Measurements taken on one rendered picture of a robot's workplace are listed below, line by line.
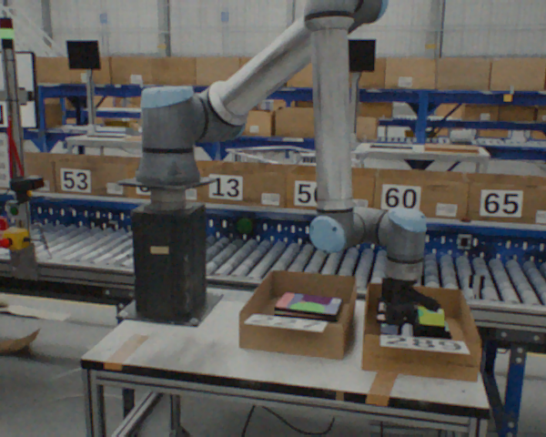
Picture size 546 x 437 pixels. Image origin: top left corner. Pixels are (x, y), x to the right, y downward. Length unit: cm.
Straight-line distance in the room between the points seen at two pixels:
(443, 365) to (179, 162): 89
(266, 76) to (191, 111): 24
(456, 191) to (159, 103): 137
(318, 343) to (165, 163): 66
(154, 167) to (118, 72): 633
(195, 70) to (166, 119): 588
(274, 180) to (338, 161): 127
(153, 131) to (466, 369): 104
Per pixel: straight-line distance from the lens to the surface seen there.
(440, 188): 253
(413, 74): 701
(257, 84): 166
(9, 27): 240
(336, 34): 137
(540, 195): 258
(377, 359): 148
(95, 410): 165
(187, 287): 173
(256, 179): 262
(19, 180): 234
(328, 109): 135
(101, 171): 292
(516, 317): 207
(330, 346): 153
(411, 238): 143
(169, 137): 166
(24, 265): 250
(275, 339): 155
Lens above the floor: 145
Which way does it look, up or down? 14 degrees down
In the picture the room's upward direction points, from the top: 1 degrees clockwise
